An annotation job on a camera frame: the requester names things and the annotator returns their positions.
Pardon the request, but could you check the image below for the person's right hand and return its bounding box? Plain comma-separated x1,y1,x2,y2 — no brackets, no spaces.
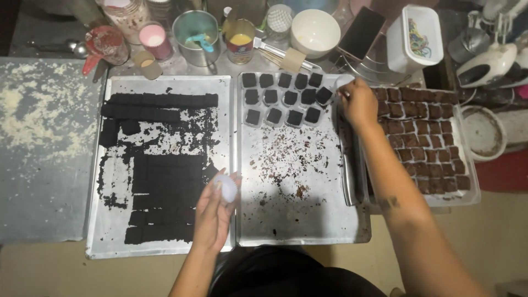
338,77,379,130

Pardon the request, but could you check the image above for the person's left hand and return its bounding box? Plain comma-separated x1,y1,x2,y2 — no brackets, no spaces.
192,167,243,253

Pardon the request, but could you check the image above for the stack of white paper cups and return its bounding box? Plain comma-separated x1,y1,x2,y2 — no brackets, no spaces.
213,174,239,204

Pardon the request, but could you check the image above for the single white paper cup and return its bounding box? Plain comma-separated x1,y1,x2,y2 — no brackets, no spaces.
334,74,356,90

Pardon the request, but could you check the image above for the cut dark brownie slab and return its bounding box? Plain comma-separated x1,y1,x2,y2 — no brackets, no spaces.
97,92,220,245

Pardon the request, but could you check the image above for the group of dark cupped brownies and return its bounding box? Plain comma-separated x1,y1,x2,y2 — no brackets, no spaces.
241,72,334,128

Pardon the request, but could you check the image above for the pastry brush with cardboard sleeve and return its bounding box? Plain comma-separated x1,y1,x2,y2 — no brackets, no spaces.
253,37,323,74

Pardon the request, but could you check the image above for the black smartphone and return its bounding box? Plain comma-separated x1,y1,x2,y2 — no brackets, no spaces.
337,6,387,62

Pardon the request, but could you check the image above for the white box with rubber bands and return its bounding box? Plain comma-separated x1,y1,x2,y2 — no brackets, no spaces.
386,4,444,75

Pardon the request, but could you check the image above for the steel knife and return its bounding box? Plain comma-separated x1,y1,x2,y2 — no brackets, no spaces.
337,113,359,207

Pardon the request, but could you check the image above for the metal baking tray with crumbs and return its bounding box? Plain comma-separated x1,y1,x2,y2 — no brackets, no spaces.
235,72,372,248

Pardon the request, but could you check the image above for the group of brown brownie squares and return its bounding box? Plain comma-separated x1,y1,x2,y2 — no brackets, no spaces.
370,86,472,195

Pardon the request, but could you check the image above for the clear cup of white liners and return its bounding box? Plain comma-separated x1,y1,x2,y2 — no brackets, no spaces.
265,4,294,42

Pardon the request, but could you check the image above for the metal baking tray with slab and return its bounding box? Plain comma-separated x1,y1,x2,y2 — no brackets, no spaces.
85,75,236,260

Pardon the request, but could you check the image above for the tin can with yellow liquid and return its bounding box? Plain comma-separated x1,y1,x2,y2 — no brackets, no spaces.
224,18,257,65

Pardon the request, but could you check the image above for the person's black clothing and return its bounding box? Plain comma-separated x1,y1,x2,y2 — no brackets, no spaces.
208,245,387,297

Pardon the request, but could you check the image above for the steel pot with teal inside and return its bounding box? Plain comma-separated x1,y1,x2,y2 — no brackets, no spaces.
172,10,220,68

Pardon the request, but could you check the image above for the small steel cup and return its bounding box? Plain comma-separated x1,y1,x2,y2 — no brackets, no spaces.
447,27,492,64

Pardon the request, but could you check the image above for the teal plastic scoop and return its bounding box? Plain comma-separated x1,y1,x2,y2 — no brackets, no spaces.
185,33,215,53

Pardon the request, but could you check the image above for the dirty white bowl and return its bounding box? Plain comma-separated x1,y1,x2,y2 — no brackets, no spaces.
460,105,508,162

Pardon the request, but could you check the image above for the white hand mixer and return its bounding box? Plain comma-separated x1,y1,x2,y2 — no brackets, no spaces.
455,12,519,90

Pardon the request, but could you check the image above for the stack of pink paper liners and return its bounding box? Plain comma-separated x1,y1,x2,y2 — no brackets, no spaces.
138,22,173,62

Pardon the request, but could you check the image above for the clear plastic container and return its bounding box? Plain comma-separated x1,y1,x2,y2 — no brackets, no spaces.
362,84,482,208

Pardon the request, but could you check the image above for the grey mat with crumbs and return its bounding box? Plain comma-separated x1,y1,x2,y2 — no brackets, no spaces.
0,57,109,244

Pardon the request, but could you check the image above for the red cloth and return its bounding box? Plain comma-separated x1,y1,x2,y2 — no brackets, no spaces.
474,149,528,193

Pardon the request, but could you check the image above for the glass jar with crumbs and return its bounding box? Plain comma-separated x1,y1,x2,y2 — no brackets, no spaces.
95,0,152,45

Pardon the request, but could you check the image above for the metal spoon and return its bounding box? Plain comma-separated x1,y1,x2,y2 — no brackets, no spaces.
26,39,90,59

